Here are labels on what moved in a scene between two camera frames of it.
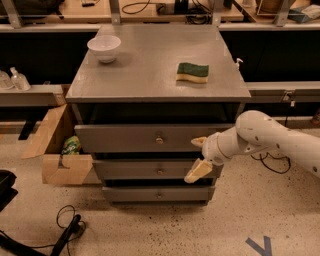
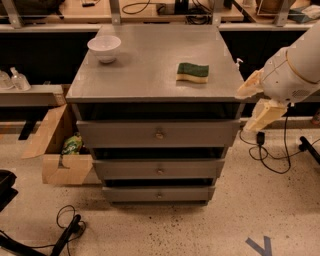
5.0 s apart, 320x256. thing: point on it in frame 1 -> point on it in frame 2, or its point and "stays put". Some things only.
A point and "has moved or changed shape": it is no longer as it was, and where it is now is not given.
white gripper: [212, 150] -> [281, 81]
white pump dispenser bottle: [237, 64] stays put
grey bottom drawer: [158, 193] stays put
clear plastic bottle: [5, 79] stays put
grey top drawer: [146, 138] has moved or changed shape
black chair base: [7, 191] stays put
